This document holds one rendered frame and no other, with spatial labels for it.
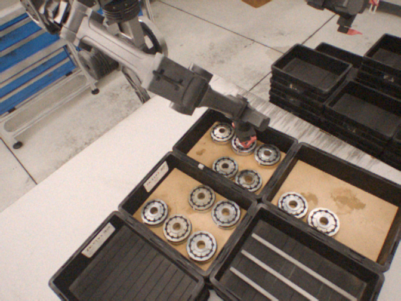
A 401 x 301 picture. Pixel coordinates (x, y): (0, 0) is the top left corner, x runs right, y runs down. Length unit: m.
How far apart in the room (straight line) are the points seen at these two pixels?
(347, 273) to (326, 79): 1.33
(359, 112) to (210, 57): 1.59
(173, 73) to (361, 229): 0.83
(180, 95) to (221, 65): 2.35
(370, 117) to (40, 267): 1.93
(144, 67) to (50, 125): 2.39
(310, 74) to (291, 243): 1.31
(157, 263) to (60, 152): 1.81
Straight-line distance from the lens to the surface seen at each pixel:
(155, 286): 1.06
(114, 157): 1.51
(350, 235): 1.13
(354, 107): 2.12
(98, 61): 1.71
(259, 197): 1.01
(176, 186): 1.17
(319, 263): 1.07
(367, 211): 1.19
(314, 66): 2.18
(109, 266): 1.13
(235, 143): 1.22
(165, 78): 0.61
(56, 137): 2.84
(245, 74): 2.84
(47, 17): 0.97
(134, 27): 1.20
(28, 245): 1.48
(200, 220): 1.09
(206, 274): 0.93
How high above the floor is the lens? 1.84
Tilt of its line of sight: 54 degrees down
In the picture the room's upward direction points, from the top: 12 degrees counter-clockwise
